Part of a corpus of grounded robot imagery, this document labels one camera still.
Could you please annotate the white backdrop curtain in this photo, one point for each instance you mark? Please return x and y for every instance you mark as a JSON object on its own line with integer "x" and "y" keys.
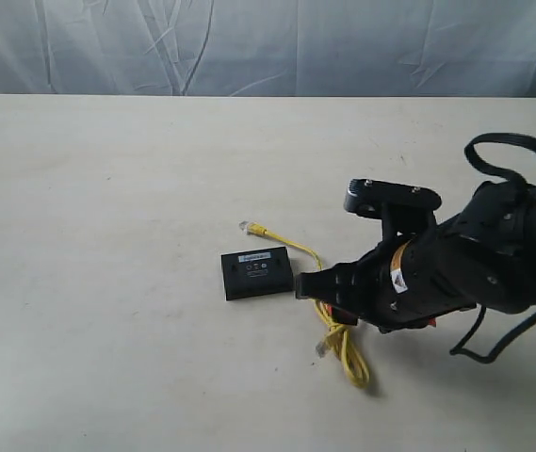
{"x": 269, "y": 48}

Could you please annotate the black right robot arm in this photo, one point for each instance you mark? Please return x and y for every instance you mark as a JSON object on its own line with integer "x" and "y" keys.
{"x": 488, "y": 250}

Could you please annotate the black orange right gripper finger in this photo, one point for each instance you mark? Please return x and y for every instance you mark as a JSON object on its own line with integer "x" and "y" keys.
{"x": 332, "y": 285}

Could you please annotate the small black electronic box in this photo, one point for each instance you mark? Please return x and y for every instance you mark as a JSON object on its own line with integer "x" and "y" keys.
{"x": 256, "y": 273}

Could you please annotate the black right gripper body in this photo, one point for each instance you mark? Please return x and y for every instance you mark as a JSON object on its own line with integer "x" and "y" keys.
{"x": 399, "y": 285}

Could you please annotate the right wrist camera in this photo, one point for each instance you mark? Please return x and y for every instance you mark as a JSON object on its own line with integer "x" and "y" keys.
{"x": 401, "y": 209}

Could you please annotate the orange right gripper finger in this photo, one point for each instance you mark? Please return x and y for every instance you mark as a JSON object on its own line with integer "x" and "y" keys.
{"x": 338, "y": 316}

